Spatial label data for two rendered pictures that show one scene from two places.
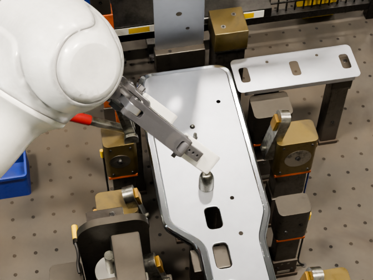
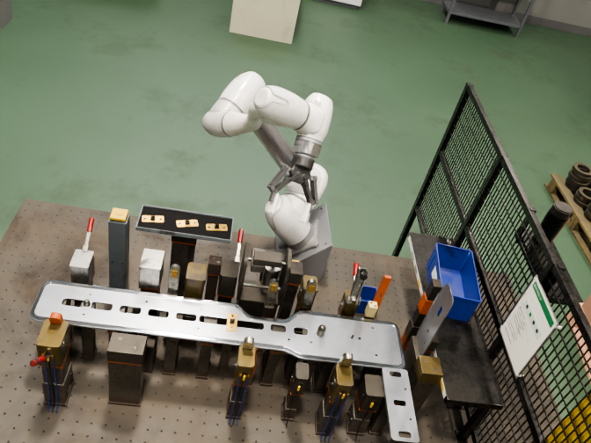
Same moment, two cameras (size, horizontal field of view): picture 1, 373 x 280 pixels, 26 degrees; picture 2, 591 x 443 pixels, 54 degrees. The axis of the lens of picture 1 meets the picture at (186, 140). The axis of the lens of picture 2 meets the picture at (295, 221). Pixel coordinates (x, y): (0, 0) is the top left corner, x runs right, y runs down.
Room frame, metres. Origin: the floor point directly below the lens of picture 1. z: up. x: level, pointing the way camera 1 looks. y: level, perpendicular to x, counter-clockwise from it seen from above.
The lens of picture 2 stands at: (0.71, -1.49, 2.72)
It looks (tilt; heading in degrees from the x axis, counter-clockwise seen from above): 40 degrees down; 90
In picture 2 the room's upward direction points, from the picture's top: 15 degrees clockwise
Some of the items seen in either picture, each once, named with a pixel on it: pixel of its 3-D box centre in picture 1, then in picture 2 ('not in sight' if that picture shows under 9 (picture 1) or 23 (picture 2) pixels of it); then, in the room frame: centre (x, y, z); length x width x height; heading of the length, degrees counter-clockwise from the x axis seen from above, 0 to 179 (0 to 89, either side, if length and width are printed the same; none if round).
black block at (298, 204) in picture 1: (292, 237); (294, 396); (0.87, -0.23, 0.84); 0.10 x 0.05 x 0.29; 100
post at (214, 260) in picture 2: not in sight; (210, 294); (0.44, 0.09, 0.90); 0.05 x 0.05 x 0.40; 10
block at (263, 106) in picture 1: (271, 140); (364, 409); (1.14, -0.21, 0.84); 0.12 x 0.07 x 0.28; 100
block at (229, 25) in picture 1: (225, 70); (414, 391); (1.32, -0.10, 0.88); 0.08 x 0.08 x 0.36; 10
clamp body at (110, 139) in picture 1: (117, 181); (340, 321); (1.00, 0.16, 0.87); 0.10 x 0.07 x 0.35; 100
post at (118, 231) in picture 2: not in sight; (119, 256); (0.03, 0.14, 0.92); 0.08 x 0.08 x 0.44; 10
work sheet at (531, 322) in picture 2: not in sight; (528, 327); (1.59, -0.02, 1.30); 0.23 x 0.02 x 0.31; 100
